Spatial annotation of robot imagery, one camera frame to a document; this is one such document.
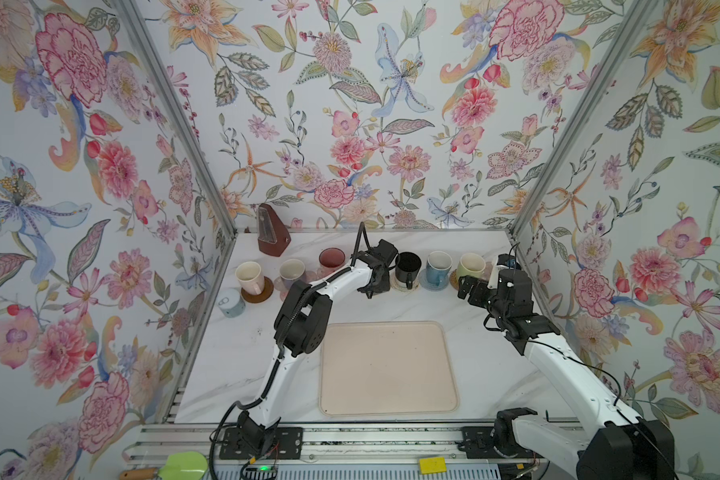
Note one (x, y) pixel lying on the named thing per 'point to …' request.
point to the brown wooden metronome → (273, 237)
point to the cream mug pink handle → (250, 277)
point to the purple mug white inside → (291, 270)
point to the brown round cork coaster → (259, 298)
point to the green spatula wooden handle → (181, 465)
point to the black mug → (407, 265)
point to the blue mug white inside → (438, 267)
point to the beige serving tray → (388, 367)
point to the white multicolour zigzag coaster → (402, 286)
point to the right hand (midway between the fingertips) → (474, 280)
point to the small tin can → (231, 303)
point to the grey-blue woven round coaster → (424, 282)
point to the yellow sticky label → (433, 465)
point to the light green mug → (471, 264)
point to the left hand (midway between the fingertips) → (382, 287)
